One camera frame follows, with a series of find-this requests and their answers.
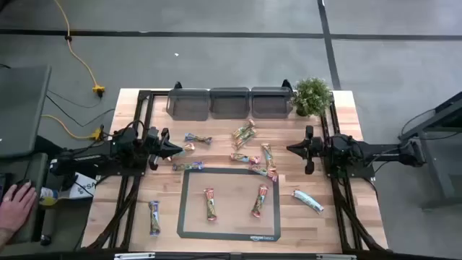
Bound pale blue white granola bar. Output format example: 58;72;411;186
291;189;325;215

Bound black-bordered silicone baking mat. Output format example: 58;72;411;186
176;167;282;242

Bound orange green wrapper granola bar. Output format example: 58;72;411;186
233;128;258;151

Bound yellow snack packets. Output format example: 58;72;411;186
232;118;256;140

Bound grey metal desk frame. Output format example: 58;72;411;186
396;92;462;211

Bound teal orange wrapper granola bar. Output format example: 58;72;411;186
261;142;278;171
167;142;196;160

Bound dark side desk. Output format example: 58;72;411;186
0;151;50;246

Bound yellow extension cable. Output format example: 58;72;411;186
40;114;104;141
53;0;106;98

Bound white printed box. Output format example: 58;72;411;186
68;172;97;200

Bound small plastic bottle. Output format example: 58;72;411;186
38;186;61;207

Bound thin black cable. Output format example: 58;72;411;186
45;92;116;128
45;89;104;109
400;108;436;138

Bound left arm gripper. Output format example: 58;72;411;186
144;126;183;170

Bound grey computer monitor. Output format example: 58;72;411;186
0;64;52;160

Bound blue wrapper granola bar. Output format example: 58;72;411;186
183;132;213;145
148;200;162;237
171;161;205;172

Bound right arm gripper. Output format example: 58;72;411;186
287;125;328;176

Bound translucent grey plastic bin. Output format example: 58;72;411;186
250;85;294;119
165;88;211;122
209;86;251;120

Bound person's hand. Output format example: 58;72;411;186
0;181;38;234

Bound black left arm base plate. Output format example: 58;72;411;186
94;164;147;178

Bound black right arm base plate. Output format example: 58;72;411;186
326;164;376;180

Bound silver metal bracket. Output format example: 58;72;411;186
315;253;358;260
113;252;156;260

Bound small green potted plant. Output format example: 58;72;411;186
290;77;334;118

